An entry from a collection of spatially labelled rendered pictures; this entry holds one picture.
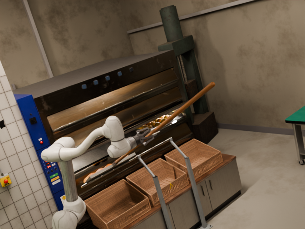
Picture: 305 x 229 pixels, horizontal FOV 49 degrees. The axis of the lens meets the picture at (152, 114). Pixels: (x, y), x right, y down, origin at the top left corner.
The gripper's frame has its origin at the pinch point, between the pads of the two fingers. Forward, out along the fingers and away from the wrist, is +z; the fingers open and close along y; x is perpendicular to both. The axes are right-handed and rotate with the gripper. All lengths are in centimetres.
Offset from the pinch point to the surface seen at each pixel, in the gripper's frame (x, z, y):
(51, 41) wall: -421, 147, -325
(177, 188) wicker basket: -131, 69, 58
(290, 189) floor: -111, 205, 136
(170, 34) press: -232, 278, -174
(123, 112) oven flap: -132, 57, -52
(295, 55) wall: -102, 363, -19
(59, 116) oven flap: -121, -20, -73
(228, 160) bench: -128, 155, 63
